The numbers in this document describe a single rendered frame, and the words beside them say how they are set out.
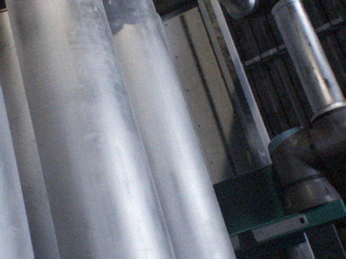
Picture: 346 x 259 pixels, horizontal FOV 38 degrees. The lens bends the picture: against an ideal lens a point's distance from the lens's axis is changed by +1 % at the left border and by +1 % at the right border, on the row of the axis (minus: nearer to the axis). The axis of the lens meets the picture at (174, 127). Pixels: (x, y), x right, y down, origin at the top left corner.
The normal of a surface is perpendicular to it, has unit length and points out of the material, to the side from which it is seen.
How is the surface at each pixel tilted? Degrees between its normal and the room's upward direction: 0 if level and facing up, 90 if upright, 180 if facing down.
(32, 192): 90
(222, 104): 90
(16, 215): 90
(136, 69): 90
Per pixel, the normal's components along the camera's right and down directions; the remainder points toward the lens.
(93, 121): 0.24, -0.39
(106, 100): 0.51, -0.42
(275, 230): -0.32, -0.22
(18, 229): 0.94, -0.33
